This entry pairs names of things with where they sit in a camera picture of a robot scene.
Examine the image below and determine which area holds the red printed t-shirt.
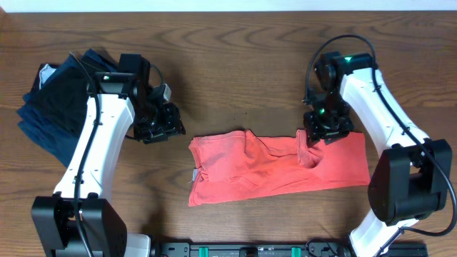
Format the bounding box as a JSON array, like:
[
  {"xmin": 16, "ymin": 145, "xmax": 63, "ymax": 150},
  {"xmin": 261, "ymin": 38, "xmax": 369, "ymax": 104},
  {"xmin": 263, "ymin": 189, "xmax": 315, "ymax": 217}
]
[{"xmin": 189, "ymin": 130, "xmax": 370, "ymax": 206}]

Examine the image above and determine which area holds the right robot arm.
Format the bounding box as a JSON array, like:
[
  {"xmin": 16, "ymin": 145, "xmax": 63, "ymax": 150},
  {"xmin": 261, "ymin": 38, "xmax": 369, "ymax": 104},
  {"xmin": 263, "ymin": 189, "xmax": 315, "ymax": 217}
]
[{"xmin": 304, "ymin": 51, "xmax": 456, "ymax": 256}]

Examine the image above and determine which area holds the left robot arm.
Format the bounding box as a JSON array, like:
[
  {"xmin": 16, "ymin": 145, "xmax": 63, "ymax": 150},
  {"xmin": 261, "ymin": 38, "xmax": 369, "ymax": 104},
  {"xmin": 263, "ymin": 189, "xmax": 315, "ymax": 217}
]
[{"xmin": 31, "ymin": 54, "xmax": 186, "ymax": 256}]

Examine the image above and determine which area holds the black folded garment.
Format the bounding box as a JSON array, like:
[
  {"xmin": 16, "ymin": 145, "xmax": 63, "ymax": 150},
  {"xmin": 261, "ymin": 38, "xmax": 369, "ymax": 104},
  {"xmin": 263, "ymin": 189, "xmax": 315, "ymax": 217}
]
[{"xmin": 30, "ymin": 55, "xmax": 94, "ymax": 136}]

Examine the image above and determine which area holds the navy folded garment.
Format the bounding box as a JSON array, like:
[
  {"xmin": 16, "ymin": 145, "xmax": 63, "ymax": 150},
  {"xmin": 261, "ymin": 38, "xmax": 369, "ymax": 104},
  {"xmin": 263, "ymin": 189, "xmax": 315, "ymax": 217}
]
[{"xmin": 17, "ymin": 49, "xmax": 117, "ymax": 166}]

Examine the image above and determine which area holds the black garment with white label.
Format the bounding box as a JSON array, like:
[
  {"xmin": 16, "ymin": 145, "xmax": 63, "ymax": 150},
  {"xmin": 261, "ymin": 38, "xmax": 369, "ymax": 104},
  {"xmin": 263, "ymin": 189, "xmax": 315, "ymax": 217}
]
[{"xmin": 31, "ymin": 64, "xmax": 59, "ymax": 93}]

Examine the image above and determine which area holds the black looped base cable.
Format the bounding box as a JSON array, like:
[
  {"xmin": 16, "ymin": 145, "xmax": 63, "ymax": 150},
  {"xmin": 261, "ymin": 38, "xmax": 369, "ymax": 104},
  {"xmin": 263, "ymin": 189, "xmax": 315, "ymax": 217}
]
[{"xmin": 305, "ymin": 237, "xmax": 340, "ymax": 257}]

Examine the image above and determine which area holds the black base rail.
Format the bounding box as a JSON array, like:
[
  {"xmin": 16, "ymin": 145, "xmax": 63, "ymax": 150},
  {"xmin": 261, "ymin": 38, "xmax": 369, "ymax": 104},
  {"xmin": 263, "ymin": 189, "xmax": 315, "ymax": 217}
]
[{"xmin": 153, "ymin": 241, "xmax": 429, "ymax": 257}]

